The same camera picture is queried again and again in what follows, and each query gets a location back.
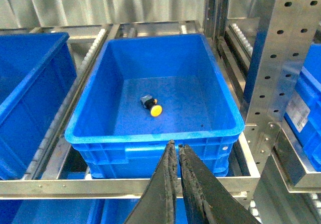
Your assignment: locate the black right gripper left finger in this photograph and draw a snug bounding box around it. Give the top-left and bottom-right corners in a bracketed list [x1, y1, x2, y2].
[124, 140, 178, 223]

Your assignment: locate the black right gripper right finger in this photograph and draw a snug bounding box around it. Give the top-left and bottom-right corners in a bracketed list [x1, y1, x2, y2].
[179, 144, 259, 223]

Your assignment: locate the large yellow mushroom push button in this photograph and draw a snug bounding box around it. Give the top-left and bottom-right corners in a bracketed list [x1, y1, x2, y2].
[140, 94, 163, 117]

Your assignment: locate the lower blue bin with parts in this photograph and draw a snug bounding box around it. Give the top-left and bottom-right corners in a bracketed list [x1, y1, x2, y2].
[100, 198, 188, 223]

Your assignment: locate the blue target bin right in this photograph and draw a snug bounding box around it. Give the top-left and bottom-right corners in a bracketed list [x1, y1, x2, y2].
[65, 34, 245, 179]

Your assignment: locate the lower blue bin middle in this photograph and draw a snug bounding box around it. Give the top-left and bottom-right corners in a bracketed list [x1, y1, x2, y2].
[1, 199, 103, 223]

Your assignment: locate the empty blue middle bin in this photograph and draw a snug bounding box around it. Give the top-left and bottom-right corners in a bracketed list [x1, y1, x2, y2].
[1, 32, 76, 180]

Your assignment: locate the metal shelf front rail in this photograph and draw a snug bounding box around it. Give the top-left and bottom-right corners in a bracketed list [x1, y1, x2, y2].
[0, 176, 261, 200]

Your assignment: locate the perforated metal rack post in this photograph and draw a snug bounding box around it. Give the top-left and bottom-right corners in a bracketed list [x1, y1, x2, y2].
[244, 0, 320, 172]

